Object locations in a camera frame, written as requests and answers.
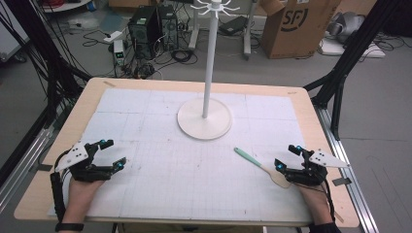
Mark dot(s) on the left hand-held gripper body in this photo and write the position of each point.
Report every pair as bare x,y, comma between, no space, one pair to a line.
85,170

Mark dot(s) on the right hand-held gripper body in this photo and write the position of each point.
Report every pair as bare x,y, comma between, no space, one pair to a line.
311,173

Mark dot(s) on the white rack stand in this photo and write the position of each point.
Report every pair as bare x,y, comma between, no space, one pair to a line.
210,71

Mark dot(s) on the person's left hand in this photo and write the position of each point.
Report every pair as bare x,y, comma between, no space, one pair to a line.
81,194

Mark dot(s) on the person's right hand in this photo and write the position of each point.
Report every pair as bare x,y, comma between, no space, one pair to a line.
313,200

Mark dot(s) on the black tape piece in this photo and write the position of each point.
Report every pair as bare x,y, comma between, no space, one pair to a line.
341,181
44,167

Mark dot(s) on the white grid mat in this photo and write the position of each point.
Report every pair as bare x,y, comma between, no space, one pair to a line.
162,184

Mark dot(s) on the black wristband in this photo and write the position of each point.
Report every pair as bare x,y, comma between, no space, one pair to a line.
69,226

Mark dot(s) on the black power adapter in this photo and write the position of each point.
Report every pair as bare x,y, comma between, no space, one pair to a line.
144,69

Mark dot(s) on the white device with green display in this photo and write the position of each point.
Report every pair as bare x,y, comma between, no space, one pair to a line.
119,51

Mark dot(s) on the white power strip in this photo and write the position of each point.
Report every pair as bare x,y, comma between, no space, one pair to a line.
113,36

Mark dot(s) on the brown cardboard box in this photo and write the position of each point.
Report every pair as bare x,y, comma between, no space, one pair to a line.
291,39

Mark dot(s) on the white flat board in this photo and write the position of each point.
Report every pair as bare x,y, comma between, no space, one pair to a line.
353,49

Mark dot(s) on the black computer tower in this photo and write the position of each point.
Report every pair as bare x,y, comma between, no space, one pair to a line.
144,32

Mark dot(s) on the white desk leg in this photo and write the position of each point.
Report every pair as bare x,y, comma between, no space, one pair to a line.
247,35
194,30

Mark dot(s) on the grey-fronted computer tower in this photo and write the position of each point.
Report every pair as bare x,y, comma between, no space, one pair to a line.
168,29

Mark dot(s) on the grey round appliance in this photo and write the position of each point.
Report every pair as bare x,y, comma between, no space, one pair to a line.
346,24

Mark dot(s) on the black flat device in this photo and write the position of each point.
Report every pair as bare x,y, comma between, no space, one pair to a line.
233,25

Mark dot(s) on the aluminium rail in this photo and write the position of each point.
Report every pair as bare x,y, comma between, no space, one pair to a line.
22,163
344,161

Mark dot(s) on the black metal frame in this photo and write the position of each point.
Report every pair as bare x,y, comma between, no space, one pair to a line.
356,45
42,45

